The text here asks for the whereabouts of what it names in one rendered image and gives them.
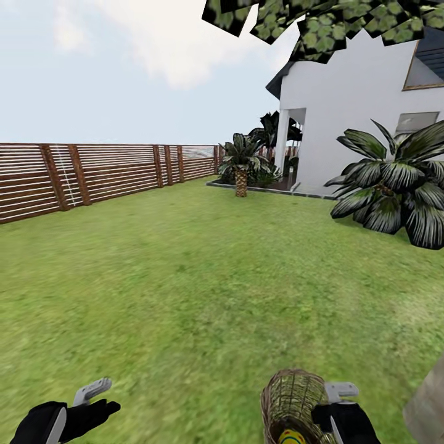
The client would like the wicker basket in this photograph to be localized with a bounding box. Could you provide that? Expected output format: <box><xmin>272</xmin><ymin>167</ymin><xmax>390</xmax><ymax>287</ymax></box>
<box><xmin>260</xmin><ymin>368</ymin><xmax>352</xmax><ymax>444</ymax></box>

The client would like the easter egg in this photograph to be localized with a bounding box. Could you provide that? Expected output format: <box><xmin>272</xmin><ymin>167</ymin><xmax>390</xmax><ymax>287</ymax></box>
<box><xmin>273</xmin><ymin>422</ymin><xmax>311</xmax><ymax>444</ymax></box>

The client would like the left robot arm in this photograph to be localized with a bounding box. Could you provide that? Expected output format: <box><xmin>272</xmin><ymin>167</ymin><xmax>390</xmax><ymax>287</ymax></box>
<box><xmin>9</xmin><ymin>377</ymin><xmax>121</xmax><ymax>444</ymax></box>

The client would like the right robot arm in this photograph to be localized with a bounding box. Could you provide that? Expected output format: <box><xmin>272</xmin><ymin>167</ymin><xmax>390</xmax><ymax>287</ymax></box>
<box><xmin>309</xmin><ymin>382</ymin><xmax>380</xmax><ymax>444</ymax></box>

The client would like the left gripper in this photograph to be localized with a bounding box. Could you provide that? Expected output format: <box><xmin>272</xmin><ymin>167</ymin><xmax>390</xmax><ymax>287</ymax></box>
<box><xmin>59</xmin><ymin>399</ymin><xmax>121</xmax><ymax>444</ymax></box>

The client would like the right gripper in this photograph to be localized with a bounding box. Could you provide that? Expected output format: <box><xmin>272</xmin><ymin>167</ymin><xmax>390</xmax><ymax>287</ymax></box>
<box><xmin>309</xmin><ymin>404</ymin><xmax>335</xmax><ymax>434</ymax></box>

